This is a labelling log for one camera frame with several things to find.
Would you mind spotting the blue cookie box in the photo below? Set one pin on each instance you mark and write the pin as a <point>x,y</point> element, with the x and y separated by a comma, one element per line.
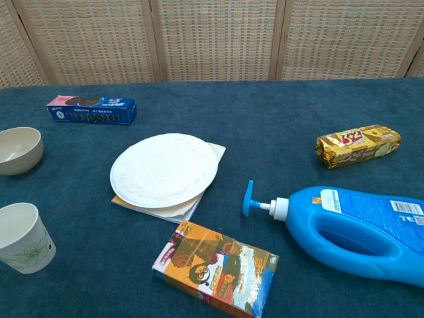
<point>99,114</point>

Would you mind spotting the white paper plate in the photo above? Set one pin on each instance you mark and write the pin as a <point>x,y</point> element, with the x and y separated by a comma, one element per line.
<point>162,169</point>

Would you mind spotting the cream ceramic bowl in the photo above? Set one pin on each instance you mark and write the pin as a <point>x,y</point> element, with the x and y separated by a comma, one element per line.
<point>20,157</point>

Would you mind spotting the dark teal table cloth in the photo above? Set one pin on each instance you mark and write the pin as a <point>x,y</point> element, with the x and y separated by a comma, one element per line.
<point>281,116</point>

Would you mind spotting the beige paper plate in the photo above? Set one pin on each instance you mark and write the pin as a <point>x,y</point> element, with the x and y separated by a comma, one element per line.
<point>172,211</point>

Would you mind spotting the gold biscuit packet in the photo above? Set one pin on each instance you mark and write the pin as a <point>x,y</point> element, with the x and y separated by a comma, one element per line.
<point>357,145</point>

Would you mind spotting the paper cup green flower print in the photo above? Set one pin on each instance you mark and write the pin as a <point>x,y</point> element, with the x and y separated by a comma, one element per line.
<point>23,242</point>

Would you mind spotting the orange snack box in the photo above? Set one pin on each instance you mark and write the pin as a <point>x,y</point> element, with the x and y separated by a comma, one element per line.
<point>215,268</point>

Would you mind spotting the woven bamboo folding screen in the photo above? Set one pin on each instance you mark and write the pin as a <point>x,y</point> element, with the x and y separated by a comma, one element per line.
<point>212,39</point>

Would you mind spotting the blue detergent pump bottle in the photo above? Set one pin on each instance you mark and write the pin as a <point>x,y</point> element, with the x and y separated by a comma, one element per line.
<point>351,215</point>

